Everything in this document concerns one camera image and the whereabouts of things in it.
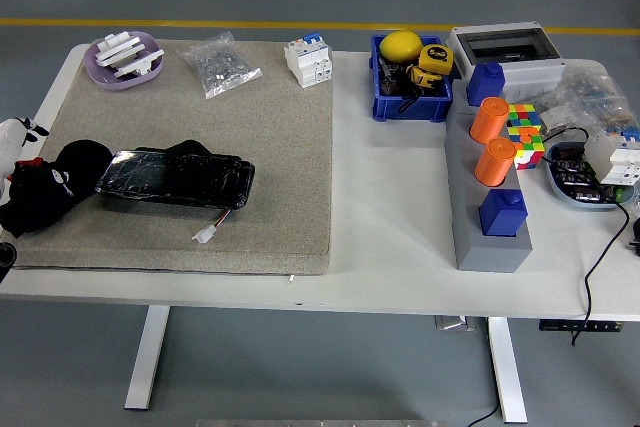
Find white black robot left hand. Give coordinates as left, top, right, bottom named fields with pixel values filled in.
left=0, top=116, right=50, bottom=198

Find black rag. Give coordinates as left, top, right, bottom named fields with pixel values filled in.
left=0, top=139, right=115, bottom=239

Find black film-wrapped panel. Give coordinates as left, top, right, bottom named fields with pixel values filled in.
left=94, top=139, right=256, bottom=210

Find black table control panel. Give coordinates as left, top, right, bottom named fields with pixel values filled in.
left=538, top=319, right=626, bottom=333

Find purple tray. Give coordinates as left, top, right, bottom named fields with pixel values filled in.
left=82, top=30, right=165, bottom=92

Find white plastic plate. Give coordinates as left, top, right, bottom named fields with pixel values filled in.
left=94, top=32, right=146, bottom=68
left=113, top=48, right=165, bottom=80

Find grey-brown mat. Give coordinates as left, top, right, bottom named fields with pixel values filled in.
left=8, top=39, right=335, bottom=277

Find clear bag of screws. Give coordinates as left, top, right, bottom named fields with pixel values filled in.
left=176, top=30, right=264, bottom=101

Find white table leg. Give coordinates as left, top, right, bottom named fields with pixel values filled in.
left=487, top=316, right=529, bottom=424
left=123, top=305, right=171, bottom=411

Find white circuit breaker, blue levers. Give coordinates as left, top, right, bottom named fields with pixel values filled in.
left=283, top=31, right=334, bottom=90

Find dark brown tool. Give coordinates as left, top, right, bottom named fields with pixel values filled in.
left=378, top=57, right=416, bottom=97

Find yellow lemon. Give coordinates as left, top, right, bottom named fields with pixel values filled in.
left=378, top=30, right=424, bottom=63

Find blue plastic bin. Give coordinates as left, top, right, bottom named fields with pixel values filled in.
left=369, top=33, right=454, bottom=123

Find yellow black tool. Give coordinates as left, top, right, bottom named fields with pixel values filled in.
left=405, top=64, right=445, bottom=93

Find yellow tape measure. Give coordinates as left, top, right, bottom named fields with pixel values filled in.
left=417, top=44, right=455, bottom=73

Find grey block holder base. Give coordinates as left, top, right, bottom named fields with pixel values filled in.
left=443, top=94, right=534, bottom=274

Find orange cylinder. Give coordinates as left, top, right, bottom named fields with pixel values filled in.
left=473, top=136, right=519, bottom=187
left=468, top=96, right=510, bottom=145

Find blue block with knob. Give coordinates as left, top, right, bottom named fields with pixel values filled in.
left=478, top=188, right=529, bottom=238
left=465, top=61, right=506, bottom=107

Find colourful puzzle cube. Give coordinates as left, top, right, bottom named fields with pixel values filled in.
left=505, top=103, right=547, bottom=171

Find grey distribution box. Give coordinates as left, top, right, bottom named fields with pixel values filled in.
left=445, top=21, right=567, bottom=98

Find light blue tray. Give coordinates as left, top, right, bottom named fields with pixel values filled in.
left=543, top=141, right=637, bottom=212

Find black components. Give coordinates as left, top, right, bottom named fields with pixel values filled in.
left=554, top=145, right=619, bottom=204

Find clear bags of components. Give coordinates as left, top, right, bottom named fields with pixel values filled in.
left=504, top=64, right=640, bottom=148

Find white circuit breaker stack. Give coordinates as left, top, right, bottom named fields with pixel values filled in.
left=583, top=127, right=640, bottom=186

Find white connector with wires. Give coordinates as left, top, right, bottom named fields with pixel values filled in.
left=189, top=209, right=232, bottom=246

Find metal bracket under table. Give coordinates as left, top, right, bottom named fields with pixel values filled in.
left=433, top=315, right=477, bottom=332

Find black floor cable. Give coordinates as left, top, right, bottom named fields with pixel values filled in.
left=465, top=402, right=503, bottom=427

